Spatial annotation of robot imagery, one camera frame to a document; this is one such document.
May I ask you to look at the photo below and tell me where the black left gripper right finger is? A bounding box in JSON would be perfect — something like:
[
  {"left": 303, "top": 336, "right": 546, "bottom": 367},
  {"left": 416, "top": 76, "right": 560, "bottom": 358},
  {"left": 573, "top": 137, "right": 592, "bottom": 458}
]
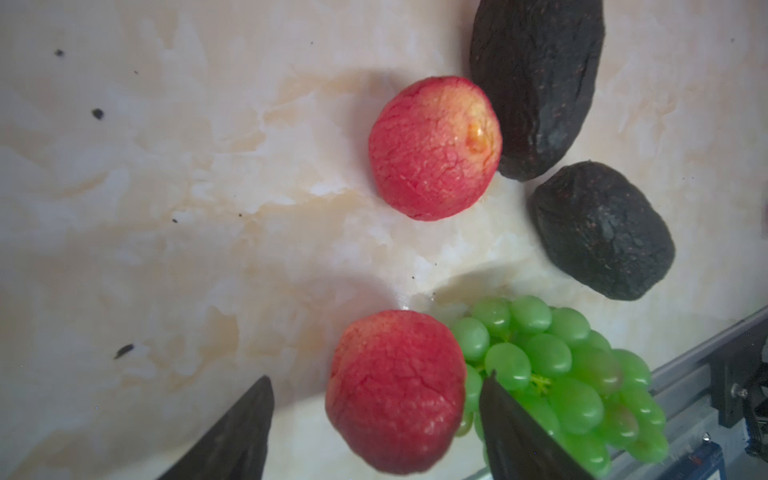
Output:
[{"left": 479, "top": 373, "right": 593, "bottom": 480}]

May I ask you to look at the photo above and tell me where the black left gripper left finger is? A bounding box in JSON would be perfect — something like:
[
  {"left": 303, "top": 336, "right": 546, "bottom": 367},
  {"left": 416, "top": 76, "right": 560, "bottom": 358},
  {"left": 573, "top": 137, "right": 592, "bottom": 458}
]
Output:
[{"left": 159, "top": 375, "right": 275, "bottom": 480}]

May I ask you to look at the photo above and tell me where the green fake grape bunch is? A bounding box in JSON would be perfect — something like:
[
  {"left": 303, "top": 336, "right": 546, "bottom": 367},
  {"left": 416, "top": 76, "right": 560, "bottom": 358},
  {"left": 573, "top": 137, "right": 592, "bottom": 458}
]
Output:
[{"left": 450, "top": 295, "right": 669, "bottom": 478}]

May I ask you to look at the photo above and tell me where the red fake peach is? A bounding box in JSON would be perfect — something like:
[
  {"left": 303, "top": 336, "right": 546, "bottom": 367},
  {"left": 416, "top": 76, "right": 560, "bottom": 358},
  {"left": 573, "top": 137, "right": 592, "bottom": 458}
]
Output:
[
  {"left": 325, "top": 310, "right": 467, "bottom": 475},
  {"left": 368, "top": 76, "right": 503, "bottom": 221}
]

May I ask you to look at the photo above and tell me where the dark fake avocado round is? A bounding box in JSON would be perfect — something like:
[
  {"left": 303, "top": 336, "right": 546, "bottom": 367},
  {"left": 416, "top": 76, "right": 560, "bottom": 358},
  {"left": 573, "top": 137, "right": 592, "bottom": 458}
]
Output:
[{"left": 528, "top": 161, "right": 676, "bottom": 301}]

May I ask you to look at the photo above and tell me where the dark fake avocado long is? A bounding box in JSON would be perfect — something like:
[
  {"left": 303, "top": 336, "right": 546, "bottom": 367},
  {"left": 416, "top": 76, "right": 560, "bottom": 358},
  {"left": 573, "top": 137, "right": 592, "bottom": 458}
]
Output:
[{"left": 469, "top": 0, "right": 606, "bottom": 182}]

